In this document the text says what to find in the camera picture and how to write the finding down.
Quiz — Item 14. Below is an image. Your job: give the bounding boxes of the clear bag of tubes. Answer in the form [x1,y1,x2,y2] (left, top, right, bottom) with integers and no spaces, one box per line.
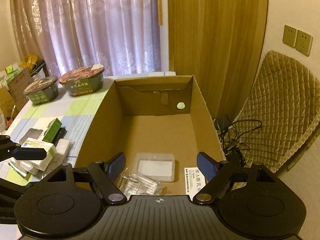
[117,172,164,199]

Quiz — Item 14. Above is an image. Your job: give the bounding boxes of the green throat spray box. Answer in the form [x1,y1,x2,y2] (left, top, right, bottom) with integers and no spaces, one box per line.
[39,118,62,143]

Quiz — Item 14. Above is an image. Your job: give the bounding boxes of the white remote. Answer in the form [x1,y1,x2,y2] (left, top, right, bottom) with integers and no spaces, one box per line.
[51,139,73,168]

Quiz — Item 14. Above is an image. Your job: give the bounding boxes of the clear plastic case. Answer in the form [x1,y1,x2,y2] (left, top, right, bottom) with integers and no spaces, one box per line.
[133,153,175,183]

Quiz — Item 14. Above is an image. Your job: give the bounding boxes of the white power adapter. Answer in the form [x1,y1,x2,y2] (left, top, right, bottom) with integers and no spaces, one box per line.
[8,158,41,182]

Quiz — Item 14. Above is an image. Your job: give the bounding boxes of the silver foil pouch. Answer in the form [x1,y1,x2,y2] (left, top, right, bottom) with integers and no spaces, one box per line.
[19,128,43,145]

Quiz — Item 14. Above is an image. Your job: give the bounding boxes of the white green medicine box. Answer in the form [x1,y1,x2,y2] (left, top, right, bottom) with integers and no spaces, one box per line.
[21,138,56,171]

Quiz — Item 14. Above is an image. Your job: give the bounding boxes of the side cardboard boxes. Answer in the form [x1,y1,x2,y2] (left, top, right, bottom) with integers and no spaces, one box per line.
[1,62,33,118]

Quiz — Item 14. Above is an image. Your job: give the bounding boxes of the checked tablecloth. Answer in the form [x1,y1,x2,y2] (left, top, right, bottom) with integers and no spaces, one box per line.
[0,71,177,188]

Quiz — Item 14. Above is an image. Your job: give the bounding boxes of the left dark noodle bowl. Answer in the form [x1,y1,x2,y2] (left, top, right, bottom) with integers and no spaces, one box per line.
[23,76,59,105]

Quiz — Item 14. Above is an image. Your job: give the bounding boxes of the dark noodle bowl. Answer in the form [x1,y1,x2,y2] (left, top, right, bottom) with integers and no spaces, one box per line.
[59,64,105,96]
[23,76,59,105]

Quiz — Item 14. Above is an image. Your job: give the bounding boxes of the brown cardboard box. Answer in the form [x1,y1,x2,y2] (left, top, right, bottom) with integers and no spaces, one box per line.
[75,76,224,195]

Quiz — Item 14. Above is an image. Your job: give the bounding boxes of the right dark noodle bowl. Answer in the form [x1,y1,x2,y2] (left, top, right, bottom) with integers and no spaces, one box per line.
[59,64,105,96]

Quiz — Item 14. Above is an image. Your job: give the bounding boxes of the wooden door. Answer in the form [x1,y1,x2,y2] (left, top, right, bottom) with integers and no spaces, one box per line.
[168,0,268,120]

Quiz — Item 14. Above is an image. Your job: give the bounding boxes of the purple curtain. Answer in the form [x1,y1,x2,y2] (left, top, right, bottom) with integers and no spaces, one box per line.
[10,0,161,76]

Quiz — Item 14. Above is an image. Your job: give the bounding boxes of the black cables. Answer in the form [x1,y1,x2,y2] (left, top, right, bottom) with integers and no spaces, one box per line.
[213,114,263,160]

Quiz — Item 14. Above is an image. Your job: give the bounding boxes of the double wall socket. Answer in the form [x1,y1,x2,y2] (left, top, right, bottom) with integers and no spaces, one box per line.
[282,25,313,56]

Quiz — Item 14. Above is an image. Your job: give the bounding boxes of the yellow wall hanger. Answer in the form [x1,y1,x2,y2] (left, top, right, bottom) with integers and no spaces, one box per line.
[157,0,163,26]

